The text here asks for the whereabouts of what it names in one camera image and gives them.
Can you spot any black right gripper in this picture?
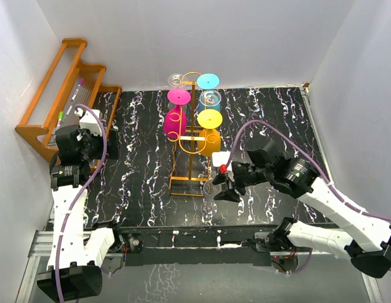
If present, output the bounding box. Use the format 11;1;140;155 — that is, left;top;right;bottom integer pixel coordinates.
212;163;272;202

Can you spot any clear wine glass front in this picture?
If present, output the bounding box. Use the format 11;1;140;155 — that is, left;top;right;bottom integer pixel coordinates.
201;180;220;220

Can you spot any magenta plastic wine glass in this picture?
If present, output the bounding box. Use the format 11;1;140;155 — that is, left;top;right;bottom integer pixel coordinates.
164;88;191;141

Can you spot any orange plastic wine glass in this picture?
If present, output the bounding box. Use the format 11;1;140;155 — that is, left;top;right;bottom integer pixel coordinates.
197;109;223;157

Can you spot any clear flute glass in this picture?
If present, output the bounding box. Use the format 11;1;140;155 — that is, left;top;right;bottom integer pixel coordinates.
199;90;222;107

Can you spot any grey clear wine glass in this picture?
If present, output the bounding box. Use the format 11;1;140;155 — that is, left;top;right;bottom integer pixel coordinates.
167;73;188;88

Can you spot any blue plastic wine glass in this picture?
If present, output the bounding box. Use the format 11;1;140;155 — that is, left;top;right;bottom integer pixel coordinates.
196;73;222;112

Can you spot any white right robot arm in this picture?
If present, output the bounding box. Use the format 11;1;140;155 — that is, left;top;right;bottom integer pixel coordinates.
212;140;391;278

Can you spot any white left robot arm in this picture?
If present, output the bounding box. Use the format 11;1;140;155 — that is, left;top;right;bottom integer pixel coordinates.
37;125;124;302

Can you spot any wooden stepped shelf rack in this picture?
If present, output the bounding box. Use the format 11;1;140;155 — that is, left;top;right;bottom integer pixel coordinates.
15;38;122;161

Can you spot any green cap marker pen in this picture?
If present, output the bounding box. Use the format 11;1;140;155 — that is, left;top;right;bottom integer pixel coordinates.
54;111;63;130

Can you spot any pink cap marker pen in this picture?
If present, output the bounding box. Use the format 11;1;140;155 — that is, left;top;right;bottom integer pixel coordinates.
68;78;85;112

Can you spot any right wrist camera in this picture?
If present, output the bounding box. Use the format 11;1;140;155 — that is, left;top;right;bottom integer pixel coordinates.
211;151;232;174

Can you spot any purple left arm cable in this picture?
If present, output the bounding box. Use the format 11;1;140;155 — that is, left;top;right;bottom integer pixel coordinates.
54;104;126;303

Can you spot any gold wire glass rack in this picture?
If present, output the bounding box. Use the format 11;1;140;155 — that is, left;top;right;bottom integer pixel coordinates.
167;71;208;198

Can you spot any aluminium frame rail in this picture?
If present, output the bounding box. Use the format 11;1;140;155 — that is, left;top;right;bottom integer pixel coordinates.
15;229;384;303

